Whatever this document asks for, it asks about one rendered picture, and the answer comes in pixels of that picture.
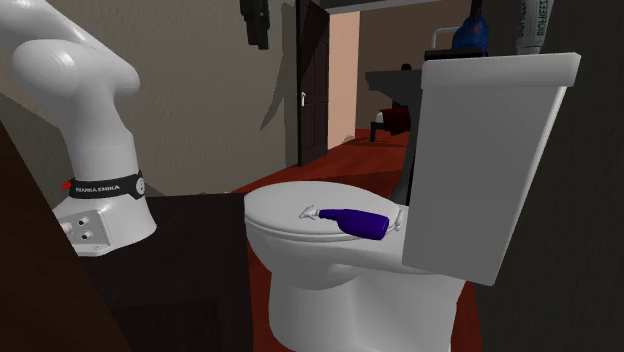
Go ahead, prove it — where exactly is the blue spray bottle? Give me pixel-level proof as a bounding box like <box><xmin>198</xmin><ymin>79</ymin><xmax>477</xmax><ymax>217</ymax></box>
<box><xmin>298</xmin><ymin>205</ymin><xmax>405</xmax><ymax>242</ymax></box>

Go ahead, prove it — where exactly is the dark brown door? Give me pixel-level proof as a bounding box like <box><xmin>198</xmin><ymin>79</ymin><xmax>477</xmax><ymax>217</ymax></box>
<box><xmin>295</xmin><ymin>0</ymin><xmax>332</xmax><ymax>168</ymax></box>

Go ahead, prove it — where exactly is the dark red chair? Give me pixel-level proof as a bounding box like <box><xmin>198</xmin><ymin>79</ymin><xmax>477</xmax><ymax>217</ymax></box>
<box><xmin>369</xmin><ymin>107</ymin><xmax>414</xmax><ymax>144</ymax></box>

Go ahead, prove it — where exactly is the dark robot stand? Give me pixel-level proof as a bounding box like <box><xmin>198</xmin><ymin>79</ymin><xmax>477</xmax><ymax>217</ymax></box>
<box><xmin>77</xmin><ymin>192</ymin><xmax>255</xmax><ymax>352</ymax></box>

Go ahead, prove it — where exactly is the white toilet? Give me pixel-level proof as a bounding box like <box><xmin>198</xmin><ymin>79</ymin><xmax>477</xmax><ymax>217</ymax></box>
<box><xmin>243</xmin><ymin>51</ymin><xmax>582</xmax><ymax>352</ymax></box>

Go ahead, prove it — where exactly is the white tube with green lettering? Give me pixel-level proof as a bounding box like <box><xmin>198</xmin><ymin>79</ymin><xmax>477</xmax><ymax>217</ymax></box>
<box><xmin>515</xmin><ymin>0</ymin><xmax>555</xmax><ymax>56</ymax></box>

